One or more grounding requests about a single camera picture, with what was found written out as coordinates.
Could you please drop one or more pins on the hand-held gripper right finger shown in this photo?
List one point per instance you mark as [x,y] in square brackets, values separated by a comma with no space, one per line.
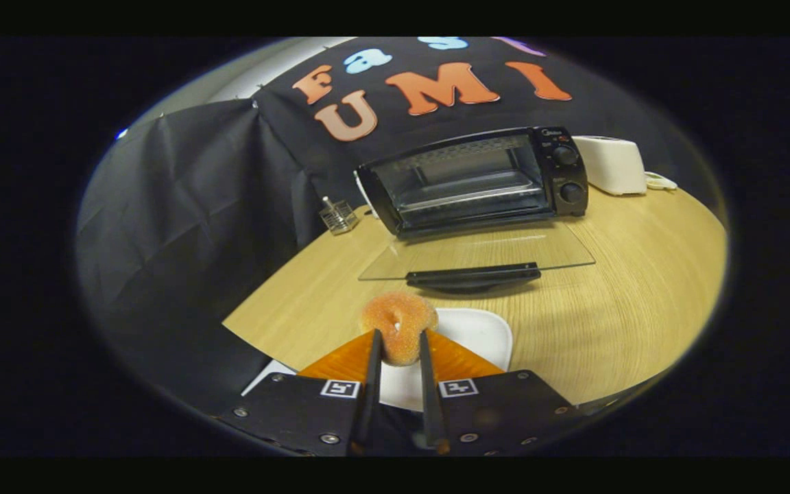
[431,398]

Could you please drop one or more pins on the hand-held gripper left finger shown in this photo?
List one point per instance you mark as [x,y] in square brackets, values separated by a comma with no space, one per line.
[370,391]

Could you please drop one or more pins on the sugared orange donut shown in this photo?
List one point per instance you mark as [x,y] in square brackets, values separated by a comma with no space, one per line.
[398,322]

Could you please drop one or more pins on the black toaster oven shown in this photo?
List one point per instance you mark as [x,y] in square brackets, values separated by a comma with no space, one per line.
[470,182]

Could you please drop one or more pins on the white bread toaster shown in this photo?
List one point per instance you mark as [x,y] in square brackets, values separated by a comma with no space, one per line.
[611,165]

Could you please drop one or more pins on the white plate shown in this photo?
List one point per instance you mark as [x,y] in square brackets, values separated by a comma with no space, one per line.
[477,336]

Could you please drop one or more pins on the black backdrop cloth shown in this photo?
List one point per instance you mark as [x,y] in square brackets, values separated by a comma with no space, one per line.
[182,206]

